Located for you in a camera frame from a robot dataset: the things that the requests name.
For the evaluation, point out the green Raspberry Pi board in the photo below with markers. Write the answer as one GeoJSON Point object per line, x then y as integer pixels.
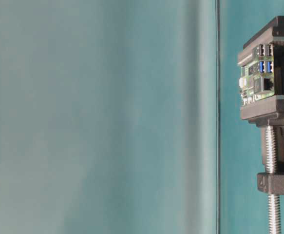
{"type": "Point", "coordinates": [257, 79]}

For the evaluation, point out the black bench vise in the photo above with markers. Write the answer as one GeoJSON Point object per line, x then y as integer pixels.
{"type": "Point", "coordinates": [268, 113]}

